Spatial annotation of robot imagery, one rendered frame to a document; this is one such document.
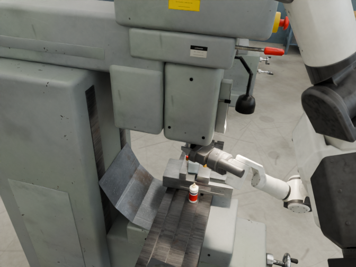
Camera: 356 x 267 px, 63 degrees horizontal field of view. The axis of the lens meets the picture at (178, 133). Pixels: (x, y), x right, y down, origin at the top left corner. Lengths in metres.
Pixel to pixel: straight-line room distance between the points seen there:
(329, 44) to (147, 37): 0.57
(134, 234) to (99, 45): 0.87
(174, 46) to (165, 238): 0.78
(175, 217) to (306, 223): 1.65
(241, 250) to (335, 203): 0.93
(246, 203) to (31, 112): 2.09
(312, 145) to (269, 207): 2.15
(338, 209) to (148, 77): 0.66
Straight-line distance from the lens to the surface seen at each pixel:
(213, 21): 0.87
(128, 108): 1.07
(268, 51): 0.90
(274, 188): 1.18
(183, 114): 1.03
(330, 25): 0.52
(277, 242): 2.57
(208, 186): 1.44
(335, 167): 0.68
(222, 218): 1.49
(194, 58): 0.92
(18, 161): 1.38
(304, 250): 2.61
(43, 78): 1.07
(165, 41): 0.93
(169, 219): 1.35
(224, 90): 1.05
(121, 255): 1.66
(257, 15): 0.86
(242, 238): 1.60
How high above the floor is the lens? 1.95
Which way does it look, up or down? 33 degrees down
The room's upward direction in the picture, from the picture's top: 3 degrees clockwise
